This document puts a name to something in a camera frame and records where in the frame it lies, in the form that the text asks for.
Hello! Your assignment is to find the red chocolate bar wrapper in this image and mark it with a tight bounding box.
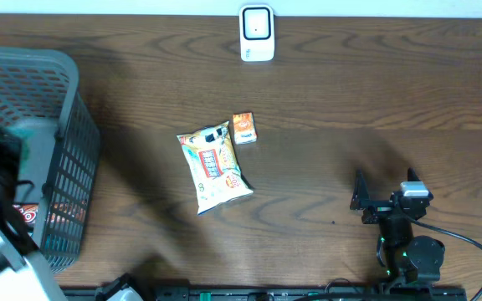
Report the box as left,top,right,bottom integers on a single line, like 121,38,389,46
13,204,38,227

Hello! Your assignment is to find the small orange box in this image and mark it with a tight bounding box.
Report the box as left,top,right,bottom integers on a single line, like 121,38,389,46
233,112,257,145

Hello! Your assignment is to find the yellow snack bag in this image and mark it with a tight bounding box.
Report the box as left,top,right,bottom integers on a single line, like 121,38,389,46
177,121,254,214

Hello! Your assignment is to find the teal snack packet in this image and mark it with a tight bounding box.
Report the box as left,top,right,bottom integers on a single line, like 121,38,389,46
0,126,33,164

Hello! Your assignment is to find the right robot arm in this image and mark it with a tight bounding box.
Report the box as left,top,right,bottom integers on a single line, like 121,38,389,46
350,168,445,293

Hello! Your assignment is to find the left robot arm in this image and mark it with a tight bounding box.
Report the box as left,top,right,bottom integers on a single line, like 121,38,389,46
0,127,144,301

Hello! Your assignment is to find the white barcode scanner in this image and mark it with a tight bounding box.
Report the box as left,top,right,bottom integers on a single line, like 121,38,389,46
238,4,275,62

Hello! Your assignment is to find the grey plastic basket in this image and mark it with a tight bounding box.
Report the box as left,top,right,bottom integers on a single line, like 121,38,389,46
0,47,100,273

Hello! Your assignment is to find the black right camera cable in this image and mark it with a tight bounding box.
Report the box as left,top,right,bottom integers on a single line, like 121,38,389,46
395,200,482,301

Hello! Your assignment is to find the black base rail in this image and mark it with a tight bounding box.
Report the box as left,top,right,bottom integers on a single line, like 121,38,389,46
137,286,466,301

